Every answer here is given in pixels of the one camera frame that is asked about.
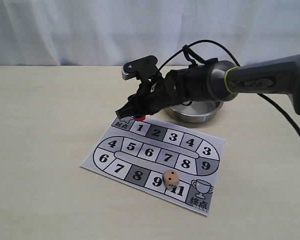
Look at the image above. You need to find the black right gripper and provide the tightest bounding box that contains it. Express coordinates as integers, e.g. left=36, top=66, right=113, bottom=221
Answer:
left=115, top=68, right=211, bottom=120

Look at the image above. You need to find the red cylinder game piece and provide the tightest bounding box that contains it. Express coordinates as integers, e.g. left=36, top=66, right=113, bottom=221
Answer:
left=133, top=115, right=146, bottom=122

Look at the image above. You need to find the wooden die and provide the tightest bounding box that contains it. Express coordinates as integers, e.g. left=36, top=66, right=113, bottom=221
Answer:
left=162, top=169, right=180, bottom=189

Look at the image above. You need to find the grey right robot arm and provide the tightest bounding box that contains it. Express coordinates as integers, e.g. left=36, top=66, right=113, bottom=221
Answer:
left=115, top=54, right=300, bottom=119

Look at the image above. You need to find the paper number game board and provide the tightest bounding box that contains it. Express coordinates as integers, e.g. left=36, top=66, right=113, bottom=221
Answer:
left=81, top=117, right=225, bottom=216

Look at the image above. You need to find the round steel bowl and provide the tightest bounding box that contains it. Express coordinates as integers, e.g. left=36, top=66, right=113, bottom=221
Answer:
left=165, top=101, right=223, bottom=124

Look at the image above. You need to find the white curtain backdrop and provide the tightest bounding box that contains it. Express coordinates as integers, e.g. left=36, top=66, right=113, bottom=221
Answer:
left=0, top=0, right=300, bottom=66

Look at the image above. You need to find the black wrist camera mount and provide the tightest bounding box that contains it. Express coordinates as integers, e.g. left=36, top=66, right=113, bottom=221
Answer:
left=121, top=55, right=159, bottom=82

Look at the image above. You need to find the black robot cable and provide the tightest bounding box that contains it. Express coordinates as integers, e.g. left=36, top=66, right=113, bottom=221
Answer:
left=156, top=39, right=300, bottom=151

